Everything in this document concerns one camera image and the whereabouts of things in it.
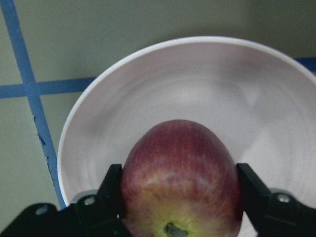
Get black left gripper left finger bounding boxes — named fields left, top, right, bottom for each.
left=0, top=164, right=131, bottom=237

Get pale pink plate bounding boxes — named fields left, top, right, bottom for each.
left=57, top=37, right=316, bottom=208

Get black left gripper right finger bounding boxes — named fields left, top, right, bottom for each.
left=237, top=163, right=316, bottom=237

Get red yellow apple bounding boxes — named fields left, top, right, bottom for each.
left=120, top=119, right=242, bottom=237

